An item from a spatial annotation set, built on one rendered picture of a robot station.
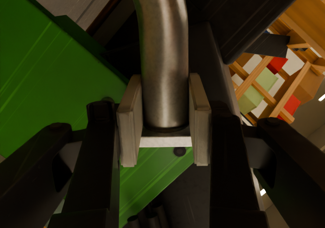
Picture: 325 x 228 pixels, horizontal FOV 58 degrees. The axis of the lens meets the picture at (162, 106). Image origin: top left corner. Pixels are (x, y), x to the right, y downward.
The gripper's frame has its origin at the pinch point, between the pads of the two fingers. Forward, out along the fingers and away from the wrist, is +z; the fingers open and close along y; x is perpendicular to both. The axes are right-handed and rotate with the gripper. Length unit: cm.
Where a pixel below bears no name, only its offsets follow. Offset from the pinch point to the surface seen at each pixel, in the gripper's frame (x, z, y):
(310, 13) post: 1, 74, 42
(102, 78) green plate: 1.0, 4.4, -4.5
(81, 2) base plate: 6, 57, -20
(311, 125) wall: -356, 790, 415
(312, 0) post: 5, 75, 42
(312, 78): -100, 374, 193
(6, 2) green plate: 6.3, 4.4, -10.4
